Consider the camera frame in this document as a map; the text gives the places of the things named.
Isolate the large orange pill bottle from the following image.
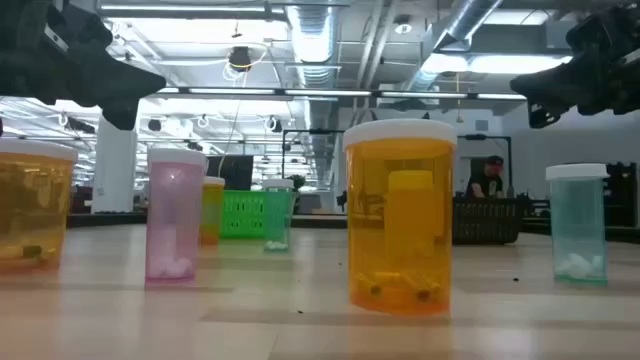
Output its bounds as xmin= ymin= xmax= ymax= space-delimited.
xmin=0 ymin=138 xmax=80 ymax=275
xmin=200 ymin=175 xmax=227 ymax=246
xmin=342 ymin=118 xmax=458 ymax=317

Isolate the person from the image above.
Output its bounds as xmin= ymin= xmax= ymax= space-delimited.
xmin=464 ymin=154 xmax=506 ymax=200

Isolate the black plastic basket bin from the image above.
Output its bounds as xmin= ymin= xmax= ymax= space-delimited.
xmin=452 ymin=197 xmax=525 ymax=246

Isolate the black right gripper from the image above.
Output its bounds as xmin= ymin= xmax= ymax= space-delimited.
xmin=509 ymin=0 xmax=640 ymax=130

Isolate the silver ceiling air duct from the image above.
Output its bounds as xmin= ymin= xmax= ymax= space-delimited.
xmin=402 ymin=0 xmax=504 ymax=94
xmin=284 ymin=3 xmax=346 ymax=131

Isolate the small teal pill bottle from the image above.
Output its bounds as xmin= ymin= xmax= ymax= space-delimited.
xmin=545 ymin=163 xmax=611 ymax=288

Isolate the small pink pill bottle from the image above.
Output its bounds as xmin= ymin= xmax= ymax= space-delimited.
xmin=144 ymin=147 xmax=209 ymax=285

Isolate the white building pillar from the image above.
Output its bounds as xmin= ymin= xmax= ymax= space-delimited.
xmin=91 ymin=115 xmax=139 ymax=215

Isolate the green plastic basket bin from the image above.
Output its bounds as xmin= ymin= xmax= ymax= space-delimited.
xmin=219 ymin=189 xmax=296 ymax=240

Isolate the black background monitor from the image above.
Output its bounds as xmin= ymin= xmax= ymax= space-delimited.
xmin=206 ymin=154 xmax=255 ymax=192

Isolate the overhead light bar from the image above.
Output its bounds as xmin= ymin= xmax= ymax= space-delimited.
xmin=149 ymin=86 xmax=529 ymax=102

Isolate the small green pill bottle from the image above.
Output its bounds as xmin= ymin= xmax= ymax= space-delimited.
xmin=261 ymin=178 xmax=296 ymax=253

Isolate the black cabinet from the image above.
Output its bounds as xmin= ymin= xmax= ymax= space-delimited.
xmin=602 ymin=161 xmax=639 ymax=229

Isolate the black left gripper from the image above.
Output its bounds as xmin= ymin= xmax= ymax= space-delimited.
xmin=0 ymin=0 xmax=167 ymax=132

